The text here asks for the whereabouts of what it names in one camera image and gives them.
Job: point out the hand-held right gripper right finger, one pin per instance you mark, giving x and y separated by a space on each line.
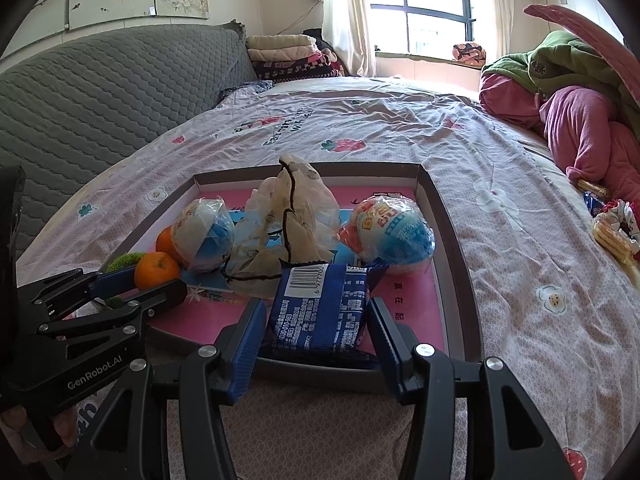
385 350

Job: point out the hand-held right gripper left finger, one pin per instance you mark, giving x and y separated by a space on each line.
247 350

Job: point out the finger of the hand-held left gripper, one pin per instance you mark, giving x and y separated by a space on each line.
160 295
115 282

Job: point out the green fuzzy scrunchie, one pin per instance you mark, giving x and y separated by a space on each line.
122 261

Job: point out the orange tangerine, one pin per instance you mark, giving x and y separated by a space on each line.
157 271
164 245

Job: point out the red white toy egg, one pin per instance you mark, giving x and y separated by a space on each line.
202 237

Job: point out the blue snack packet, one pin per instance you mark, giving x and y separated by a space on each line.
315 315

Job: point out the grey cardboard box tray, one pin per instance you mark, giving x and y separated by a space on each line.
452 270

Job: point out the blue yellow toy egg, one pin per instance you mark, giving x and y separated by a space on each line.
395 237

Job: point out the person's left hand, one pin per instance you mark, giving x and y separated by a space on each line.
10 430

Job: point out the grey quilted headboard cover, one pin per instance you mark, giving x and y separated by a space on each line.
100 100

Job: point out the grey floral cloth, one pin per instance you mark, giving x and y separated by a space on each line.
245 87

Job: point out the yellow wafer biscuit packet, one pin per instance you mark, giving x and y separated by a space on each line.
612 240

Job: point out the small blue wrapper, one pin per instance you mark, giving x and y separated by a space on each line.
594 204

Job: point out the dark patterned folded blanket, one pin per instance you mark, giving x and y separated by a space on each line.
295 70

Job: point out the tan biscuit packet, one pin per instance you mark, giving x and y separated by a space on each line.
595 189

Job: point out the colourful frilly scrunchie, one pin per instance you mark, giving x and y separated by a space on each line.
622 212

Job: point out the cream folded blanket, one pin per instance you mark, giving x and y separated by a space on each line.
280 42

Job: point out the pile of pink green quilts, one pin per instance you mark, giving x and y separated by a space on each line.
505 95

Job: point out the pink fleece garment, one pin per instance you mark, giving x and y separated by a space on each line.
580 130

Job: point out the dark clothes pile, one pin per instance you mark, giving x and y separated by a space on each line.
315 39

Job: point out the floral folded cloth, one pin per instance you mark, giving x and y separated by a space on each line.
469 54

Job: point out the white sheer curtain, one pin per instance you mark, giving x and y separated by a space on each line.
350 20
500 10

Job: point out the green fleece garment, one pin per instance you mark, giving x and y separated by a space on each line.
565 60

